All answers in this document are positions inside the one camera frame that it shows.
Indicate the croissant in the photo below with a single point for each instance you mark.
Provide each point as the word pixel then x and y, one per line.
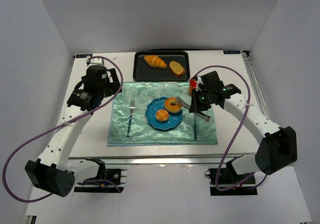
pixel 155 62

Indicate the teal patterned placemat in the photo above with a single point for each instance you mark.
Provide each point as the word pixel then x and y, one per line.
pixel 141 133

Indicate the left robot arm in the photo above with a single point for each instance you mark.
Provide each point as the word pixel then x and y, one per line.
pixel 52 171

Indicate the knife with teal handle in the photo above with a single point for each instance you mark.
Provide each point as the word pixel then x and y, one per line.
pixel 195 135

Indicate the orange mug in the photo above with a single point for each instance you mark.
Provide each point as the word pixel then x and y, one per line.
pixel 192 84

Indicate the metal tongs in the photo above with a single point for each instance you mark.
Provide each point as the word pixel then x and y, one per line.
pixel 201 115

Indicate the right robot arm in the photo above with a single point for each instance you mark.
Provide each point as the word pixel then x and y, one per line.
pixel 277 145

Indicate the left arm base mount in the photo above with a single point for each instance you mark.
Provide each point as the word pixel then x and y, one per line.
pixel 100 177

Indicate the bread slice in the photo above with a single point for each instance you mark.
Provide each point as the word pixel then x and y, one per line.
pixel 177 69

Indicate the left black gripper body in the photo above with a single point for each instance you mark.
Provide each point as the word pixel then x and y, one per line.
pixel 114 83

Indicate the blue table label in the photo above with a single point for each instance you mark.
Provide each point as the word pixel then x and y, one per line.
pixel 83 55
pixel 230 52

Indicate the left blue table label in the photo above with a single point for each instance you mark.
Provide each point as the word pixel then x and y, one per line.
pixel 83 55

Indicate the fork with teal handle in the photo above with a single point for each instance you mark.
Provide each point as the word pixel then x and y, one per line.
pixel 131 110

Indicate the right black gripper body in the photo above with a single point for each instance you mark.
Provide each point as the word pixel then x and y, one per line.
pixel 195 102

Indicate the black baking tray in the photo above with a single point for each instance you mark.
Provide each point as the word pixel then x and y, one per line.
pixel 144 73

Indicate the glazed donut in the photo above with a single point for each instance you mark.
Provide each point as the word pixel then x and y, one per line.
pixel 171 105

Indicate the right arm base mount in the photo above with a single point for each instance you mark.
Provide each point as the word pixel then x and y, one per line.
pixel 225 180

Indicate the blue dotted plate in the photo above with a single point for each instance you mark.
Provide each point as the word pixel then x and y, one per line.
pixel 172 122

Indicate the round bread roll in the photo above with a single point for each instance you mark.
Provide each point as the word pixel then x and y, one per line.
pixel 162 115

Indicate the right blue table label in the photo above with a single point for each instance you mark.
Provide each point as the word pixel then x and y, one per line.
pixel 230 52

